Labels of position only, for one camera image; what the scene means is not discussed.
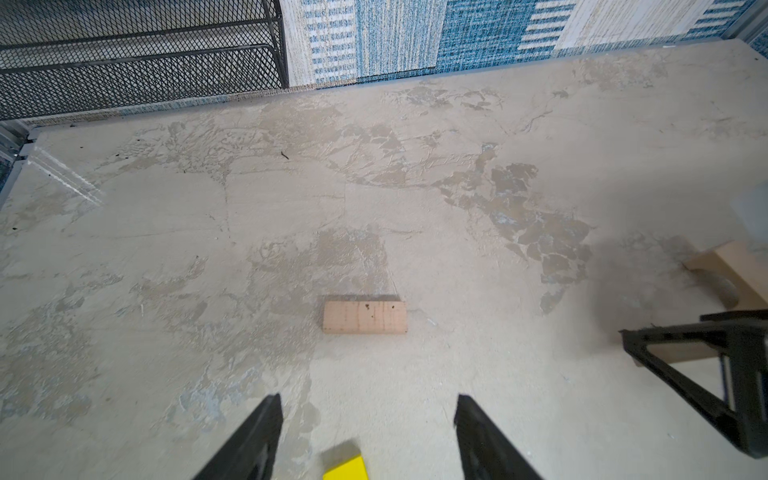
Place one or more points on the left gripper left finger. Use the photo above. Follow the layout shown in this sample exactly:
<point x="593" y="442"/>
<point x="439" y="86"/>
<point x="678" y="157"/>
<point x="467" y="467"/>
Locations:
<point x="250" y="453"/>

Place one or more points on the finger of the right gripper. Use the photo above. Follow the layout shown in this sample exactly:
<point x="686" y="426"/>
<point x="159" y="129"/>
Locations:
<point x="728" y="392"/>

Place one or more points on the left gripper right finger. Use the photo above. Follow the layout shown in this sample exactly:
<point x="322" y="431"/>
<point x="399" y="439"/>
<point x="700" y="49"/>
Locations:
<point x="485" y="451"/>

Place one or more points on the yellow rectangular block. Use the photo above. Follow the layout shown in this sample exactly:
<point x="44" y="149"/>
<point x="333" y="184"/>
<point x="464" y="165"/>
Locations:
<point x="352" y="469"/>

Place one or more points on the black wire shelf rack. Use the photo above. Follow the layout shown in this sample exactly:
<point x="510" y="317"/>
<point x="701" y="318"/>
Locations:
<point x="60" y="57"/>

